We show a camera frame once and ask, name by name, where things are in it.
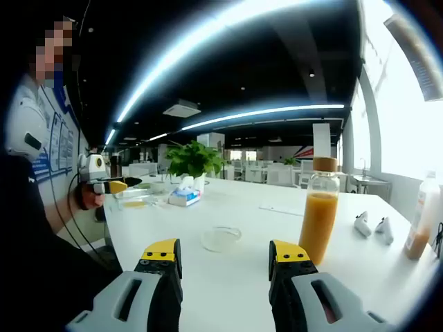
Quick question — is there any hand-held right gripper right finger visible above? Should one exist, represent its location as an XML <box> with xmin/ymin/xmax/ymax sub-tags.
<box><xmin>269</xmin><ymin>239</ymin><xmax>392</xmax><ymax>332</ymax></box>

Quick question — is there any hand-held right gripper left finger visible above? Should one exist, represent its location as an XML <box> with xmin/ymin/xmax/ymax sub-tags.
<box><xmin>65</xmin><ymin>237</ymin><xmax>183</xmax><ymax>332</ymax></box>

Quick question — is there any glass liquid culture medium bottle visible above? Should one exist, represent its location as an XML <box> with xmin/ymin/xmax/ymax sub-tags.
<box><xmin>298</xmin><ymin>169</ymin><xmax>340</xmax><ymax>266</ymax></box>

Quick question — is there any small glass dish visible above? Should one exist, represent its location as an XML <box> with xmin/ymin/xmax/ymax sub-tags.
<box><xmin>201</xmin><ymin>226</ymin><xmax>242</xmax><ymax>250</ymax></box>

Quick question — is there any wooden bottle cap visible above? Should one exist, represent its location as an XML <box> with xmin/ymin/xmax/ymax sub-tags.
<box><xmin>313</xmin><ymin>157</ymin><xmax>338</xmax><ymax>173</ymax></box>

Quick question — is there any glass dish with yellow liquid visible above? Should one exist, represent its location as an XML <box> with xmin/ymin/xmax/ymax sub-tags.
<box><xmin>117</xmin><ymin>195</ymin><xmax>156</xmax><ymax>210</ymax></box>

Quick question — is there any plastic bottle with brown liquid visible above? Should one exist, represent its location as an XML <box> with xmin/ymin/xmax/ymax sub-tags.
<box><xmin>404</xmin><ymin>171</ymin><xmax>441</xmax><ymax>261</ymax></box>

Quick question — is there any dark brown flask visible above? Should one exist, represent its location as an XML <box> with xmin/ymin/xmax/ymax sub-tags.
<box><xmin>109</xmin><ymin>155</ymin><xmax>123</xmax><ymax>178</ymax></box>

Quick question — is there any blue and white tissue box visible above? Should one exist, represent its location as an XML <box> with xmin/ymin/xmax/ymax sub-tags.
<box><xmin>168</xmin><ymin>175</ymin><xmax>202</xmax><ymax>208</ymax></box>

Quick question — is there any white table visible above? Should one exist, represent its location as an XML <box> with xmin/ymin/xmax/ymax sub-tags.
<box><xmin>102</xmin><ymin>174</ymin><xmax>439</xmax><ymax>332</ymax></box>

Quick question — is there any green potted plant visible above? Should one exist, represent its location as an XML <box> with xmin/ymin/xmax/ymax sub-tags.
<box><xmin>162</xmin><ymin>140</ymin><xmax>228</xmax><ymax>194</ymax></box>

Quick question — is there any white worn chest device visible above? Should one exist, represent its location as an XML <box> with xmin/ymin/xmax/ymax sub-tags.
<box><xmin>5</xmin><ymin>81</ymin><xmax>53</xmax><ymax>162</ymax></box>

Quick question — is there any person's dark-clothed torso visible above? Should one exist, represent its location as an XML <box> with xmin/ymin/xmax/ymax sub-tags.
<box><xmin>0</xmin><ymin>151</ymin><xmax>124</xmax><ymax>332</ymax></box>

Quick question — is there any ceiling air conditioner cassette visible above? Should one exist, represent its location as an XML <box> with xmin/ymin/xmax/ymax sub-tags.
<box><xmin>162</xmin><ymin>99</ymin><xmax>202</xmax><ymax>118</ymax></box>

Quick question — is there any white handheld controller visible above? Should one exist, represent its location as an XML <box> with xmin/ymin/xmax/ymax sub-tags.
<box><xmin>352</xmin><ymin>211</ymin><xmax>373</xmax><ymax>238</ymax></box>
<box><xmin>375</xmin><ymin>216</ymin><xmax>395</xmax><ymax>245</ymax></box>

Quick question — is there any row of white office chairs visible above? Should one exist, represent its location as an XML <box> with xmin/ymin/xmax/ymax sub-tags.
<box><xmin>224</xmin><ymin>157</ymin><xmax>312</xmax><ymax>190</ymax></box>

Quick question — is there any steel sink with faucet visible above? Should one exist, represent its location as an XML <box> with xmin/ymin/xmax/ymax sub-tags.
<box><xmin>352</xmin><ymin>157</ymin><xmax>394</xmax><ymax>203</ymax></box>

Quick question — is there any blue and white wall poster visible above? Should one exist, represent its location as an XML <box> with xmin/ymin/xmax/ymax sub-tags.
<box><xmin>33</xmin><ymin>82</ymin><xmax>82</xmax><ymax>186</ymax></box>

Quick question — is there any bundle of black cables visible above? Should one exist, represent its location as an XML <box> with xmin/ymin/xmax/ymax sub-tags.
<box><xmin>431</xmin><ymin>222</ymin><xmax>443</xmax><ymax>259</ymax></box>

